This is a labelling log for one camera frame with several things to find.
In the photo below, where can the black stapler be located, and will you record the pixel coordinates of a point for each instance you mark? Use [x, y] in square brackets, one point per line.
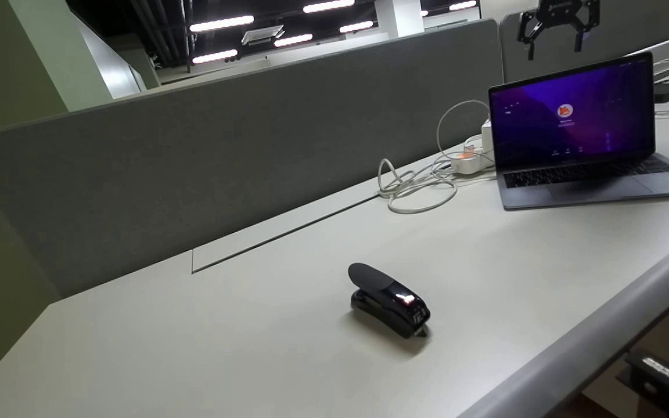
[389, 300]

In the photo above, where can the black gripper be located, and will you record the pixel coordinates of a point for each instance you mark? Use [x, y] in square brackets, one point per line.
[581, 11]

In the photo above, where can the grey laptop with stickers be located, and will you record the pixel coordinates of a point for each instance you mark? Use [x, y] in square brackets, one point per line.
[579, 138]

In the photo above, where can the black office chair armrest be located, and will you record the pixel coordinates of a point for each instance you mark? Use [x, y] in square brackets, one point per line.
[648, 377]

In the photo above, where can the white power strip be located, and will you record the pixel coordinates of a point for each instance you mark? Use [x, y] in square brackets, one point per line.
[475, 153]

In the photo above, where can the grey desk divider panel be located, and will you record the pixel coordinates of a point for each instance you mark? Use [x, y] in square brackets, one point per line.
[111, 189]

